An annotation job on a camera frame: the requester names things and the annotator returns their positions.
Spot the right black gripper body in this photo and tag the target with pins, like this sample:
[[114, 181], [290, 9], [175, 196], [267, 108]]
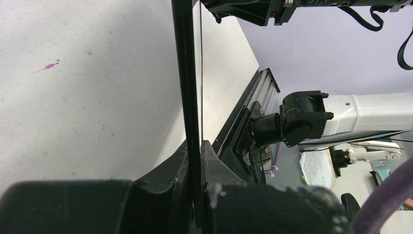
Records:
[[257, 12]]

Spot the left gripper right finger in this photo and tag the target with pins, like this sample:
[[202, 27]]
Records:
[[231, 206]]

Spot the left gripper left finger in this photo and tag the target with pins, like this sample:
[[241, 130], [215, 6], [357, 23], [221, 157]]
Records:
[[160, 202]]

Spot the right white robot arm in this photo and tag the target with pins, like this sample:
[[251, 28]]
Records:
[[314, 118]]

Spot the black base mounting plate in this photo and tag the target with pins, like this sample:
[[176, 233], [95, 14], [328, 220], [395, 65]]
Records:
[[246, 161]]

